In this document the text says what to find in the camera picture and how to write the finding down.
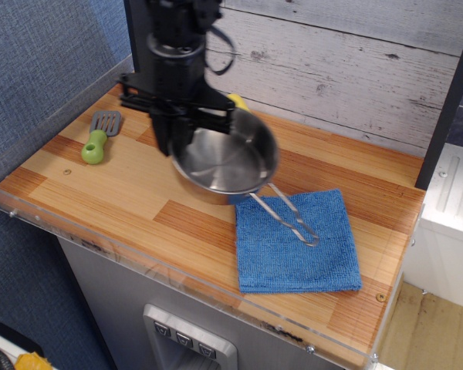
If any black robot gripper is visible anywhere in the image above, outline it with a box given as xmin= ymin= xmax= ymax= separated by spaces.
xmin=120 ymin=34 xmax=235 ymax=156

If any stainless steel pot with handle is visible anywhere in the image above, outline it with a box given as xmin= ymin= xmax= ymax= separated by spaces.
xmin=168 ymin=108 xmax=319 ymax=247

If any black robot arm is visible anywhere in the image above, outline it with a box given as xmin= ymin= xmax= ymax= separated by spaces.
xmin=120 ymin=1 xmax=235 ymax=156

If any yellow toy bell pepper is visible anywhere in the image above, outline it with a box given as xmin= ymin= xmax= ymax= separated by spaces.
xmin=227 ymin=93 xmax=250 ymax=112

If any blue microfiber cloth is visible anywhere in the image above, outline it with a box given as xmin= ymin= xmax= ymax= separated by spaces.
xmin=235 ymin=189 xmax=363 ymax=294

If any clear acrylic table guard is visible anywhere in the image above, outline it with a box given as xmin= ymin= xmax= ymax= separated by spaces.
xmin=0 ymin=58 xmax=424 ymax=368

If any grey toy fridge cabinet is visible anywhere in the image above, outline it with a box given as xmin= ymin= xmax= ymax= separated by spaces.
xmin=60 ymin=239 xmax=337 ymax=369

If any silver dispenser button panel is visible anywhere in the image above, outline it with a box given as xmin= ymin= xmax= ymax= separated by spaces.
xmin=143 ymin=304 xmax=238 ymax=369

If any yellow object at bottom left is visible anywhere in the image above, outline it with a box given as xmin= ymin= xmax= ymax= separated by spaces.
xmin=14 ymin=352 xmax=53 ymax=370

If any white ridged side counter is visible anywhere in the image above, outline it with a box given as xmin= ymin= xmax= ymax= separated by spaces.
xmin=402 ymin=144 xmax=463 ymax=306

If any grey spatula with green handle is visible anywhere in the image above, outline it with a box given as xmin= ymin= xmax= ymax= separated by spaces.
xmin=81 ymin=110 xmax=122 ymax=165

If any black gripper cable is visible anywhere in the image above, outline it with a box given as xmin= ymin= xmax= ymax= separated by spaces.
xmin=204 ymin=22 xmax=238 ymax=77

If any left black vertical post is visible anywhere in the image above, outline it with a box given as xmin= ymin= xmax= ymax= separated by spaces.
xmin=123 ymin=0 xmax=154 ymax=81

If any black vertical post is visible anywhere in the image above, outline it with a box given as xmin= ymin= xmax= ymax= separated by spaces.
xmin=123 ymin=0 xmax=154 ymax=81
xmin=415 ymin=49 xmax=463 ymax=190

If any right black vertical post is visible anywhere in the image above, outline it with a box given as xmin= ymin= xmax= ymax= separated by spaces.
xmin=415 ymin=49 xmax=463 ymax=190

